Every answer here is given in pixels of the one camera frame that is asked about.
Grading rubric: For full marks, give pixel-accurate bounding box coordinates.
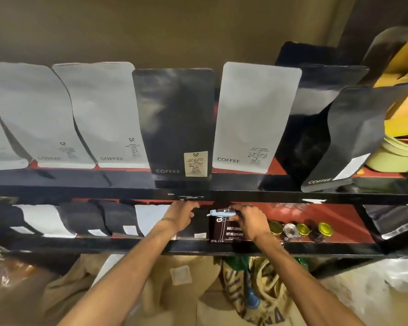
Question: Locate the person's right hand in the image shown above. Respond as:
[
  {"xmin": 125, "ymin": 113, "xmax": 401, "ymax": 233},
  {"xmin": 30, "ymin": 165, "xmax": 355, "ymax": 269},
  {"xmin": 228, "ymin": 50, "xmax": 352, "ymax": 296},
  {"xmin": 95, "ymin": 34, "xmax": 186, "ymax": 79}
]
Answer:
[{"xmin": 231, "ymin": 205, "xmax": 273, "ymax": 242}]

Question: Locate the person's left hand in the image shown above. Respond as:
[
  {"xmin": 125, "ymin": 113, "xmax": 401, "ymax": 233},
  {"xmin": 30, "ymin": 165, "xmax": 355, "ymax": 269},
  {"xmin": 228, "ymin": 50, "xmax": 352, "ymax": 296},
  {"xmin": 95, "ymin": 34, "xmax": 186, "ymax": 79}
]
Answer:
[{"xmin": 161, "ymin": 200, "xmax": 201, "ymax": 232}]

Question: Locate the black coffee bag white label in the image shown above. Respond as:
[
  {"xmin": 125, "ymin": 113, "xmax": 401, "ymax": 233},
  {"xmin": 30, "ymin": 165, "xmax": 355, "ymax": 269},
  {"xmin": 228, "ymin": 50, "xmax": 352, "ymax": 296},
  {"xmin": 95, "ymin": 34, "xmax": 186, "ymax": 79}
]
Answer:
[
  {"xmin": 301, "ymin": 84, "xmax": 408, "ymax": 193},
  {"xmin": 363, "ymin": 204, "xmax": 408, "ymax": 242},
  {"xmin": 98, "ymin": 201, "xmax": 144, "ymax": 237},
  {"xmin": 172, "ymin": 203, "xmax": 212, "ymax": 240},
  {"xmin": 0, "ymin": 203, "xmax": 36, "ymax": 235},
  {"xmin": 59, "ymin": 201, "xmax": 110, "ymax": 237}
]

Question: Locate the dark brown coffee bag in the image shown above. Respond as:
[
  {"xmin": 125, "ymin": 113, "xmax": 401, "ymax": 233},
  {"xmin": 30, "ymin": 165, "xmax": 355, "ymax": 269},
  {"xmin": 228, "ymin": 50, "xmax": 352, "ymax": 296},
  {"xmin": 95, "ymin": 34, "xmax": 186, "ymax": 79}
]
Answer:
[{"xmin": 208, "ymin": 210, "xmax": 247, "ymax": 244}]

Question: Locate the light blue bag clip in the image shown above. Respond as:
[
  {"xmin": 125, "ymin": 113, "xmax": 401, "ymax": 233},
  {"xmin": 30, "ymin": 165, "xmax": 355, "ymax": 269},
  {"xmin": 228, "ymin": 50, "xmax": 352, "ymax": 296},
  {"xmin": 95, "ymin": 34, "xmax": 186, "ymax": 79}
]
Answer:
[{"xmin": 209, "ymin": 208, "xmax": 239, "ymax": 218}]

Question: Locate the person's left forearm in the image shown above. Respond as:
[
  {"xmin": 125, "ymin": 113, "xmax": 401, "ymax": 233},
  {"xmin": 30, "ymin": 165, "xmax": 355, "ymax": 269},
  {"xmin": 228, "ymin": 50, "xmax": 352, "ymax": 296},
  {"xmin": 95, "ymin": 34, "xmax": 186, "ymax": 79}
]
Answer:
[{"xmin": 56, "ymin": 219, "xmax": 178, "ymax": 326}]

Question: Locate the person's right forearm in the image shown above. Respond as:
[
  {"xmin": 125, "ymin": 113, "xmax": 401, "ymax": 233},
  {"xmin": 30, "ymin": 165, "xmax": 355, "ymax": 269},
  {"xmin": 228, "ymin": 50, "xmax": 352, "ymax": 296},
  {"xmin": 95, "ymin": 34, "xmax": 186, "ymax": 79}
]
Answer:
[{"xmin": 248, "ymin": 234, "xmax": 367, "ymax": 326}]

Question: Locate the black metal shelf rack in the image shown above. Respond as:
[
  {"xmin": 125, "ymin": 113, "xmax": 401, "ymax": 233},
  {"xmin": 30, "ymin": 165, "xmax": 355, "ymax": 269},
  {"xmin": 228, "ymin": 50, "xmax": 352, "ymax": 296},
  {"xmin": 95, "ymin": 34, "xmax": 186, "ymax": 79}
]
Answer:
[{"xmin": 0, "ymin": 159, "xmax": 408, "ymax": 270}]

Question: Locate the green plastic packet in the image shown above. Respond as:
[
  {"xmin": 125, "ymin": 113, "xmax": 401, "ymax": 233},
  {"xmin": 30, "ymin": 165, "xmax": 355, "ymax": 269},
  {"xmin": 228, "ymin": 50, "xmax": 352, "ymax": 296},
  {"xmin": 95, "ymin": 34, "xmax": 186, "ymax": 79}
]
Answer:
[{"xmin": 224, "ymin": 256, "xmax": 256, "ymax": 273}]

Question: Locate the clip top glass jar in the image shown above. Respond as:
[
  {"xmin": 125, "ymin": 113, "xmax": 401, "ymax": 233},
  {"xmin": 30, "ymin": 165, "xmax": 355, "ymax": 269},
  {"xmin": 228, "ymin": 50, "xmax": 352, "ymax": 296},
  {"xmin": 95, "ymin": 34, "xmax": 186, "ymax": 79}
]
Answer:
[{"xmin": 282, "ymin": 223, "xmax": 299, "ymax": 241}]

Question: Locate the printed burlap sack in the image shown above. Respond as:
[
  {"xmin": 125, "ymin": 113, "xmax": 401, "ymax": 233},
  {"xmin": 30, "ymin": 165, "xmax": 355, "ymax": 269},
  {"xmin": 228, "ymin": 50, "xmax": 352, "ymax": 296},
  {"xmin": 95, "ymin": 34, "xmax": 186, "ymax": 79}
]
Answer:
[{"xmin": 220, "ymin": 256, "xmax": 305, "ymax": 326}]

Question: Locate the blue plastic object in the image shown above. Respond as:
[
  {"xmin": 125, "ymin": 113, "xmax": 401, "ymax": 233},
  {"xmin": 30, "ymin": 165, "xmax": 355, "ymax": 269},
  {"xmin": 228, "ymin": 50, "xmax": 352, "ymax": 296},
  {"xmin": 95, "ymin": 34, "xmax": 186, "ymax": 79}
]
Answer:
[{"xmin": 244, "ymin": 271, "xmax": 261, "ymax": 310}]

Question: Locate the black coffee bag beige label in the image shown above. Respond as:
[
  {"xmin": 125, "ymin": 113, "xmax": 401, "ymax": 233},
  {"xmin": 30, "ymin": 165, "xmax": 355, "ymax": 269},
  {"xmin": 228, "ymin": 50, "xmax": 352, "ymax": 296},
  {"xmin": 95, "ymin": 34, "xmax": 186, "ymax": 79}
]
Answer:
[{"xmin": 132, "ymin": 68, "xmax": 215, "ymax": 182}]

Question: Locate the beige woven sack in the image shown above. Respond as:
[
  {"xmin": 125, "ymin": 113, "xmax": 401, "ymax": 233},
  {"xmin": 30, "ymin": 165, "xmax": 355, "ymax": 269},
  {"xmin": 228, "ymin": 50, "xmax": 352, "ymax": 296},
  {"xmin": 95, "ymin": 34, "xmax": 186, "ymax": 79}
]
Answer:
[{"xmin": 301, "ymin": 263, "xmax": 408, "ymax": 326}]

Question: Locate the large black coffee bag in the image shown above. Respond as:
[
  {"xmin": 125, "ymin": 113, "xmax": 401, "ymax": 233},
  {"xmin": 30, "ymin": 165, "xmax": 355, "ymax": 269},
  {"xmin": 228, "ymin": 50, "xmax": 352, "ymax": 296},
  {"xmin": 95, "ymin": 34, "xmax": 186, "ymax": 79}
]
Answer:
[{"xmin": 275, "ymin": 41, "xmax": 370, "ymax": 177}]

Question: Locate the green paper bag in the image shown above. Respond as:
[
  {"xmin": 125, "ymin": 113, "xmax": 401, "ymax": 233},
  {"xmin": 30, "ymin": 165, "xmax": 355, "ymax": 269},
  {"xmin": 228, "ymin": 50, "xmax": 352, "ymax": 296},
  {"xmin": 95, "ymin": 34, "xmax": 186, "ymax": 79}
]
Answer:
[{"xmin": 365, "ymin": 134, "xmax": 408, "ymax": 173}]

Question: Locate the white plastic bag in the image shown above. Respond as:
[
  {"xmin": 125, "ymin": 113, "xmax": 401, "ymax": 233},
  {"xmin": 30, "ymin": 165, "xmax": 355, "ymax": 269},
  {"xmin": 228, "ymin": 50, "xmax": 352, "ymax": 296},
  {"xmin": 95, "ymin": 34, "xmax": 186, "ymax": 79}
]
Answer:
[{"xmin": 382, "ymin": 261, "xmax": 408, "ymax": 293}]

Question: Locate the brown paper sack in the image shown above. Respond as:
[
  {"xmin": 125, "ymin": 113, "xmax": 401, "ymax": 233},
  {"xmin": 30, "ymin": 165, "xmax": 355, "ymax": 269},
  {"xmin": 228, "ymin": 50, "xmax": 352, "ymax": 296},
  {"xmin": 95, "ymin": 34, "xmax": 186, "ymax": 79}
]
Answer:
[{"xmin": 0, "ymin": 242, "xmax": 85, "ymax": 326}]

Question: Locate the yellow paper bag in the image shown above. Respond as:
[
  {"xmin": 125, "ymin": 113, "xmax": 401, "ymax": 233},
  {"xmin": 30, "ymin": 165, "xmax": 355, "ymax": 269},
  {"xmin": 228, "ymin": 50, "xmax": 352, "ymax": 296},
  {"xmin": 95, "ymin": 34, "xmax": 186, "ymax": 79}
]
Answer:
[{"xmin": 373, "ymin": 37, "xmax": 408, "ymax": 138}]

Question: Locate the grey foil bag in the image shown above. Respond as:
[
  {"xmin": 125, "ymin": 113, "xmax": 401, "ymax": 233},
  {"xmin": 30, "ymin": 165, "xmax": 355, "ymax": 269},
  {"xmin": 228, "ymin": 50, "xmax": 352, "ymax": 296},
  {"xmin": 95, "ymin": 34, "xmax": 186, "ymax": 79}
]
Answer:
[{"xmin": 361, "ymin": 26, "xmax": 408, "ymax": 70}]

